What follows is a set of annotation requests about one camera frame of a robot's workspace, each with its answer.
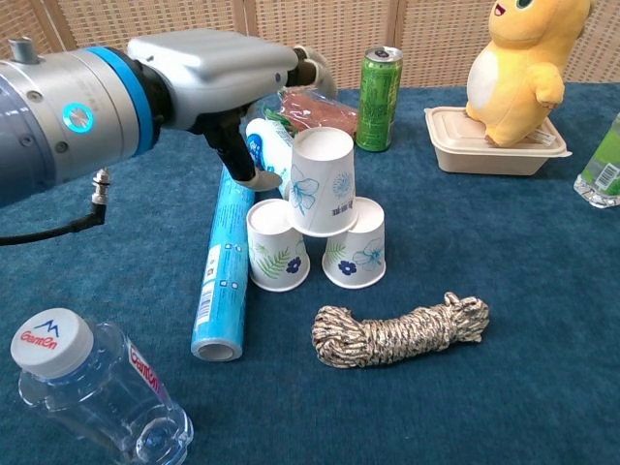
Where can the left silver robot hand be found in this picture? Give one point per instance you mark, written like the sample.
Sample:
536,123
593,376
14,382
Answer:
218,68

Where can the light blue wrap roll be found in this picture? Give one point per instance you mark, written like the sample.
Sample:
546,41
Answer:
225,271

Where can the yellow plush toy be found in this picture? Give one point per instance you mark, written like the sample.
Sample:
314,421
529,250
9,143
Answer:
518,72

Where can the white printed paper cup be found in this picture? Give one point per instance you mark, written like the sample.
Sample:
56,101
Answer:
322,189
358,257
278,252

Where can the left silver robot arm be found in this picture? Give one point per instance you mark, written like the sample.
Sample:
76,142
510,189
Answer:
48,131

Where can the woven bamboo folding screen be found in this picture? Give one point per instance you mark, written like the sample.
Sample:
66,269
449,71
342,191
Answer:
436,39

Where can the blue table cloth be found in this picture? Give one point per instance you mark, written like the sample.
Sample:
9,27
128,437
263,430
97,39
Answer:
484,242

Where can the clear white-cap water bottle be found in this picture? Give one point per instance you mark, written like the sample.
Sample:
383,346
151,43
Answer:
97,402

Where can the white blue-print plastic bottle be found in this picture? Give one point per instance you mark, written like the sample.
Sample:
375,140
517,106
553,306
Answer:
271,145

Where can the green drink can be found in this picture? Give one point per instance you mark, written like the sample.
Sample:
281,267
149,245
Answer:
378,102

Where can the brown snack clear package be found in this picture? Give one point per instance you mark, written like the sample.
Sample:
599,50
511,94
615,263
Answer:
324,114

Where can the green-label water bottle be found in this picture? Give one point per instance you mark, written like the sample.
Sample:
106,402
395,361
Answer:
603,169

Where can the beige lidded lunch box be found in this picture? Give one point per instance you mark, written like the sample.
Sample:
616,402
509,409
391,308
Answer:
465,150

